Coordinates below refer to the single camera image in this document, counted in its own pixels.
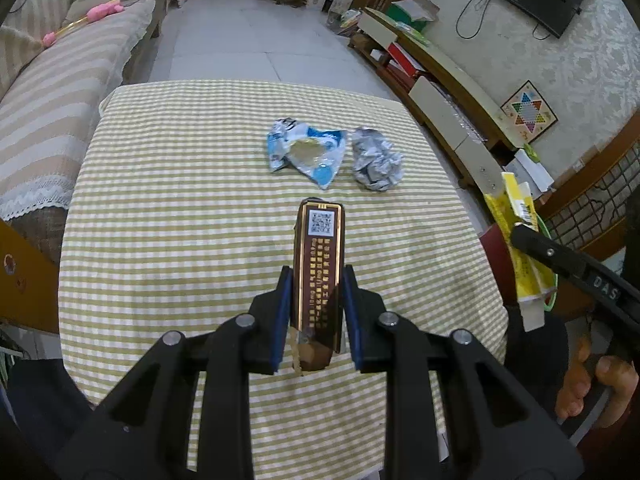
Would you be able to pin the blue and white wrapper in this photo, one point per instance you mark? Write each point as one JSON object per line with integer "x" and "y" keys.
{"x": 320, "y": 165}

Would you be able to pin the white cardboard box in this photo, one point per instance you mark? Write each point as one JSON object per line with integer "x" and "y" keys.
{"x": 532, "y": 175}

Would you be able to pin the green plastic toy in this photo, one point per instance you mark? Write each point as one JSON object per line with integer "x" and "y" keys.
{"x": 529, "y": 153}

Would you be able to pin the red folder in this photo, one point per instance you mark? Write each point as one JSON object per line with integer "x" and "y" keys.
{"x": 402, "y": 60}

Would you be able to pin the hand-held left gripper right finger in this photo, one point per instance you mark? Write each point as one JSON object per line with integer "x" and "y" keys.
{"x": 350, "y": 325}

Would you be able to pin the brown cigarette box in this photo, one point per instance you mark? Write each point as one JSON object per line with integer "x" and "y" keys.
{"x": 320, "y": 270}

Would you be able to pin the red bin with green rim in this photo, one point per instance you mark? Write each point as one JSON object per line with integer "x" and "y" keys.
{"x": 492, "y": 260}

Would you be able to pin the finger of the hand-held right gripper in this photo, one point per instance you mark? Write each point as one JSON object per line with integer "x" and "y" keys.
{"x": 550, "y": 255}

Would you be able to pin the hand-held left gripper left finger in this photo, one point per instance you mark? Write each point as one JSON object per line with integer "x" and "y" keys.
{"x": 281, "y": 325}

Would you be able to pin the star checkers game board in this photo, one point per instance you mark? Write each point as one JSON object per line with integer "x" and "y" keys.
{"x": 529, "y": 112}

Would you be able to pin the person's right hand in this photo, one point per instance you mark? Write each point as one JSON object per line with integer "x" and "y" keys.
{"x": 575, "y": 390}

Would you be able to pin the yellow checkered tablecloth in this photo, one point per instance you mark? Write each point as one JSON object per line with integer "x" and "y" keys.
{"x": 175, "y": 185}

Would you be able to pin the wooden lattice partition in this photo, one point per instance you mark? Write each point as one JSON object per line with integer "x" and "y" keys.
{"x": 590, "y": 200}

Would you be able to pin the crumpled silver foil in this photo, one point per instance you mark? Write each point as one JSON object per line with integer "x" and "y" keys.
{"x": 377, "y": 160}

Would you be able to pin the green cardboard box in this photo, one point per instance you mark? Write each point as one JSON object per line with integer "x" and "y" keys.
{"x": 412, "y": 12}

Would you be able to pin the yellow snack packet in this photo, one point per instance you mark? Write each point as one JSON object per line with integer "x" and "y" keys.
{"x": 510, "y": 195}

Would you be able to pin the cream wooden TV cabinet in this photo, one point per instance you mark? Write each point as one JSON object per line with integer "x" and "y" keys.
{"x": 440, "y": 110}

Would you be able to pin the beige striped sofa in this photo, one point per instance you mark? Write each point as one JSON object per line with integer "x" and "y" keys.
{"x": 60, "y": 90}

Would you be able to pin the pink massage hammer toy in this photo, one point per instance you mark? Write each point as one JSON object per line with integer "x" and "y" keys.
{"x": 102, "y": 9}

